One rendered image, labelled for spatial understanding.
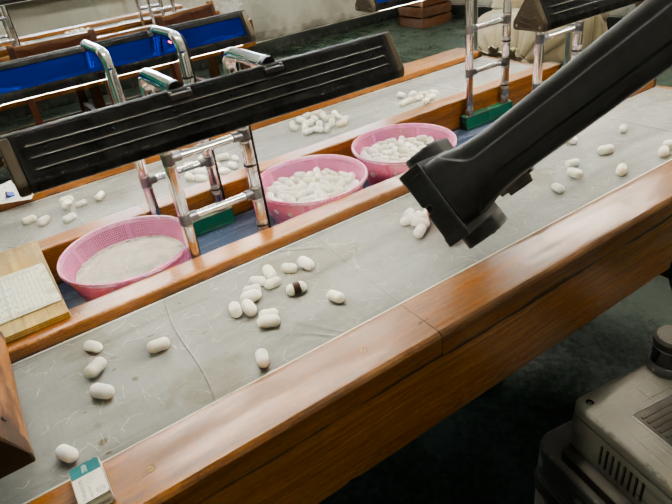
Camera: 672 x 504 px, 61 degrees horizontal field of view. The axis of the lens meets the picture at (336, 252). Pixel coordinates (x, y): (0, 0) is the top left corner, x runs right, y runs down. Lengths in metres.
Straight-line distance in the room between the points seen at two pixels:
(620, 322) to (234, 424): 1.61
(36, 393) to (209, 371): 0.26
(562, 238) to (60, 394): 0.85
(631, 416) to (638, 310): 1.08
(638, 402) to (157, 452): 0.84
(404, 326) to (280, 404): 0.22
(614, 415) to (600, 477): 0.12
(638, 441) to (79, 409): 0.90
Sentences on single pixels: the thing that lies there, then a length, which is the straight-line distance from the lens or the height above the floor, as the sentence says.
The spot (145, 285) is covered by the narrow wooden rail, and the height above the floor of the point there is 0.76.
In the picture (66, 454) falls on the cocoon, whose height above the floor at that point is 0.76.
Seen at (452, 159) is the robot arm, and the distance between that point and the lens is 0.49.
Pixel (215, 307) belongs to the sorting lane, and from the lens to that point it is 1.01.
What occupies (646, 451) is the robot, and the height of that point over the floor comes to 0.47.
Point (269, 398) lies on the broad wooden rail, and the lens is 0.78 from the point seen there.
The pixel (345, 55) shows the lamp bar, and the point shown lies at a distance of 0.98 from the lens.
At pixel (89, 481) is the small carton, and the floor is 0.78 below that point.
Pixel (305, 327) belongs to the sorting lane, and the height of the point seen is 0.74.
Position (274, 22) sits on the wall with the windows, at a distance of 6.63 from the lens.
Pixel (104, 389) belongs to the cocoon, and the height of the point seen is 0.76.
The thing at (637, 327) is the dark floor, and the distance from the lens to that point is 2.15.
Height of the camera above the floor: 1.31
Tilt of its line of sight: 31 degrees down
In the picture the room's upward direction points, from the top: 8 degrees counter-clockwise
